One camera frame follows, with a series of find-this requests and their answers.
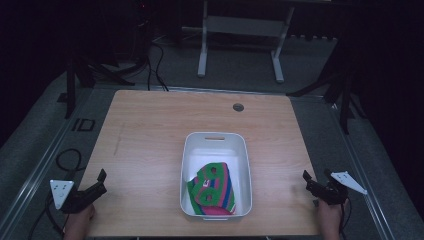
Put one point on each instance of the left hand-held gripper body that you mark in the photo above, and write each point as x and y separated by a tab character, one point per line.
62	193

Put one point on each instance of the white metal desk frame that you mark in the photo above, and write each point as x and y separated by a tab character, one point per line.
243	26

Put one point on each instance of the person's left hand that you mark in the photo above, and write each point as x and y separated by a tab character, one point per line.
81	220

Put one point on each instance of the green pink blue striped cloth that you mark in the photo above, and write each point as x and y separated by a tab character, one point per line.
213	191

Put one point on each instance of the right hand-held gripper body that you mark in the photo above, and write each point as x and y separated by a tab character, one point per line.
336	191

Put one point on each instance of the person's right hand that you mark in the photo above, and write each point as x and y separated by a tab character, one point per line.
329	218

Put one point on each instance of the black metal stand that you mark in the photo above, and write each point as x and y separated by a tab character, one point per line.
71	83
345	90

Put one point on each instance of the white plastic basin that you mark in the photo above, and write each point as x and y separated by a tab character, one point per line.
216	146

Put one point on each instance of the grey round desk grommet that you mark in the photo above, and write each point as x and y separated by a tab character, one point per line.
238	107

